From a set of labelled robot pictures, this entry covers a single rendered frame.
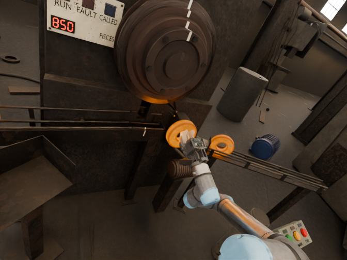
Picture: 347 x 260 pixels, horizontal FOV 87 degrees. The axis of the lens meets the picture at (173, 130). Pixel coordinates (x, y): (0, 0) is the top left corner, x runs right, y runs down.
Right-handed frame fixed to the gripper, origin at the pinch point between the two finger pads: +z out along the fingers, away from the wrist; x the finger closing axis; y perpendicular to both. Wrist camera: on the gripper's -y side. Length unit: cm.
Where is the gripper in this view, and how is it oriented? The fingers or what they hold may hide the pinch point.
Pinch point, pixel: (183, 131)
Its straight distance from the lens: 90.6
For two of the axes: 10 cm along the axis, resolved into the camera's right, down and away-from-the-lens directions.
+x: -8.5, -0.6, -5.2
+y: 4.6, -5.8, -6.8
